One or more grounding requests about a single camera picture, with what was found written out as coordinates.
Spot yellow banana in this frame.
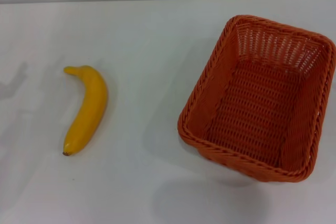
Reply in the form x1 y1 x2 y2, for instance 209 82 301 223
62 65 109 157

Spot orange woven plastic basket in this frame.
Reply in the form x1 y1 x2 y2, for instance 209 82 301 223
177 15 336 184

